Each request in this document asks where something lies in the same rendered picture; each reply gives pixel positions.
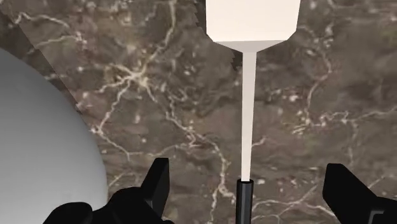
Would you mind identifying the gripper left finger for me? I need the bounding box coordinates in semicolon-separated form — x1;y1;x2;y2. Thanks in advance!
43;157;174;224

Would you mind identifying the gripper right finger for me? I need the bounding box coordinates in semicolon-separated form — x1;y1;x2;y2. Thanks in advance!
322;163;397;224

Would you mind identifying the grey round bowl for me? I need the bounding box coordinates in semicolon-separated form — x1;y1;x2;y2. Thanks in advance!
0;46;109;224

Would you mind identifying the white spatula with black handle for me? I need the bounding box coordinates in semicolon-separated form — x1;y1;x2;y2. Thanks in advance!
205;0;302;224

